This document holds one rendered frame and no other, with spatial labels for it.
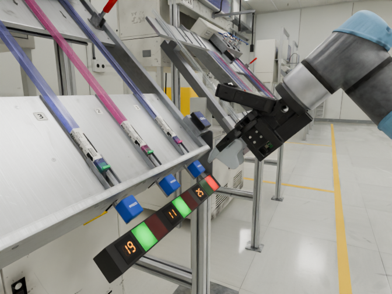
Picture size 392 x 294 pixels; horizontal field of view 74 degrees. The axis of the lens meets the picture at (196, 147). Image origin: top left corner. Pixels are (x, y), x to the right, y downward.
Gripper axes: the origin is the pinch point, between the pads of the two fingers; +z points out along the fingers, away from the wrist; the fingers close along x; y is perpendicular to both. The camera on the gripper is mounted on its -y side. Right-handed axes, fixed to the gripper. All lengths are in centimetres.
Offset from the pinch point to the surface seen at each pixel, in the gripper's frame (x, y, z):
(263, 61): 440, -106, 19
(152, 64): 85, -73, 34
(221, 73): 85, -37, 7
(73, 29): -3.8, -43.0, 4.9
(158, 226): -18.4, 4.6, 5.8
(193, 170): -1.2, 0.0, 5.0
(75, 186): -27.1, -6.3, 4.9
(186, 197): -7.9, 3.7, 5.8
